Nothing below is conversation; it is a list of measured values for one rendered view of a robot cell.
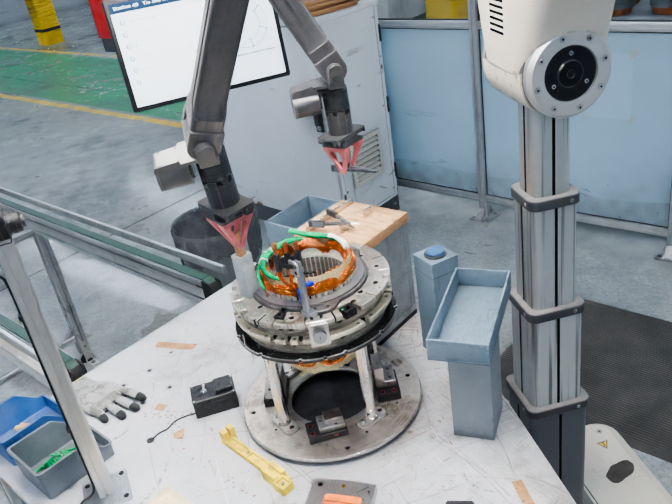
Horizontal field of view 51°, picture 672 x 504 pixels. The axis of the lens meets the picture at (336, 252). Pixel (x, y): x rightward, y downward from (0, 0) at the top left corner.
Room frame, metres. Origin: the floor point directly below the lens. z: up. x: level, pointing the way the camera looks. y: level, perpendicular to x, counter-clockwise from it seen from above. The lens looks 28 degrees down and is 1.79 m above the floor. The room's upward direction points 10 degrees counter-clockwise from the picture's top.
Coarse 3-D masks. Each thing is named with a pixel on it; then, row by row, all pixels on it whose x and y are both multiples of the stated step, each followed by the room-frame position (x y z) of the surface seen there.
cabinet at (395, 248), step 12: (384, 240) 1.44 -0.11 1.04; (396, 240) 1.48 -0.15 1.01; (408, 240) 1.51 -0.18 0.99; (384, 252) 1.44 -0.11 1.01; (396, 252) 1.47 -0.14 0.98; (408, 252) 1.50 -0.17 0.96; (396, 264) 1.47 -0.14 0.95; (408, 264) 1.50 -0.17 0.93; (396, 276) 1.46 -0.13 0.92; (408, 276) 1.50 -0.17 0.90; (396, 288) 1.46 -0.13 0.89; (408, 288) 1.49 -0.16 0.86; (408, 300) 1.49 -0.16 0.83; (408, 312) 1.48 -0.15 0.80; (396, 324) 1.44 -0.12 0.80; (384, 336) 1.41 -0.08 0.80
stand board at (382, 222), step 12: (336, 204) 1.62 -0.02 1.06; (360, 204) 1.60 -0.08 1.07; (348, 216) 1.54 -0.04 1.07; (360, 216) 1.53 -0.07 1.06; (372, 216) 1.52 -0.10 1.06; (384, 216) 1.51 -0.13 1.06; (396, 216) 1.49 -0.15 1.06; (300, 228) 1.52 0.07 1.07; (324, 228) 1.50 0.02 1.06; (336, 228) 1.48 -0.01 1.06; (360, 228) 1.46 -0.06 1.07; (372, 228) 1.45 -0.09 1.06; (384, 228) 1.44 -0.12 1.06; (396, 228) 1.47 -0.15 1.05; (348, 240) 1.41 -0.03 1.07; (360, 240) 1.40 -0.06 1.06; (372, 240) 1.40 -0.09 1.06
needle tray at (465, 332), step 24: (456, 288) 1.20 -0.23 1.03; (480, 288) 1.19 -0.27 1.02; (504, 288) 1.11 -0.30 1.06; (456, 312) 1.12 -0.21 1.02; (480, 312) 1.11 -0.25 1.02; (504, 312) 1.10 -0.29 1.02; (432, 336) 1.02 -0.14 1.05; (456, 336) 1.04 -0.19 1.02; (480, 336) 1.03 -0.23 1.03; (456, 360) 0.97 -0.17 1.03; (480, 360) 0.95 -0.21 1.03; (456, 384) 1.05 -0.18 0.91; (480, 384) 1.03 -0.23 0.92; (456, 408) 1.05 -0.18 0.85; (480, 408) 1.03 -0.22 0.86; (456, 432) 1.05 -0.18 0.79; (480, 432) 1.03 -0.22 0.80
